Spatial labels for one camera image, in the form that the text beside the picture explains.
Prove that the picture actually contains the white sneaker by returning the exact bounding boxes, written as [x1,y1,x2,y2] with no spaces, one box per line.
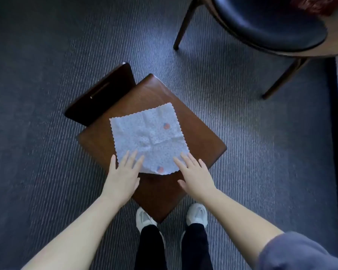
[180,202,208,245]
[136,206,166,249]

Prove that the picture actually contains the small dark wooden chair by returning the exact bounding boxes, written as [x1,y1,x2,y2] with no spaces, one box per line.
[63,62,228,224]

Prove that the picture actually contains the person's right hand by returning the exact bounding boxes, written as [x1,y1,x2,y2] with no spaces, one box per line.
[173,152,217,204]

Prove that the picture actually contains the person's left hand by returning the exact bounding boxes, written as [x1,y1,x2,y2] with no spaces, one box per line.
[100,150,146,206]

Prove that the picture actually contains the person's left forearm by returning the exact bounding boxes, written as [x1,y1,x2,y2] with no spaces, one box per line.
[21,195,122,270]

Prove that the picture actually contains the light blue cleaning cloth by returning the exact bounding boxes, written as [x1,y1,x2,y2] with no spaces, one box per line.
[109,102,190,176]

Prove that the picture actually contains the wooden chair with black cushion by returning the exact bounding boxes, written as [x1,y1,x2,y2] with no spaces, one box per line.
[173,0,338,100]

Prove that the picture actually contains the white left sneaker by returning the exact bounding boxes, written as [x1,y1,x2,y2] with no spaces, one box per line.
[136,206,166,249]

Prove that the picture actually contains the white right sneaker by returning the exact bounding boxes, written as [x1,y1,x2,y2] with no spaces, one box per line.
[180,202,208,245]

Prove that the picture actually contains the person's right forearm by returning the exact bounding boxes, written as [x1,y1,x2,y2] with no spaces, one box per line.
[202,188,284,267]

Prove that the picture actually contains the black trousers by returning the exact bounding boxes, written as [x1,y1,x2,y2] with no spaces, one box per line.
[134,223,213,270]

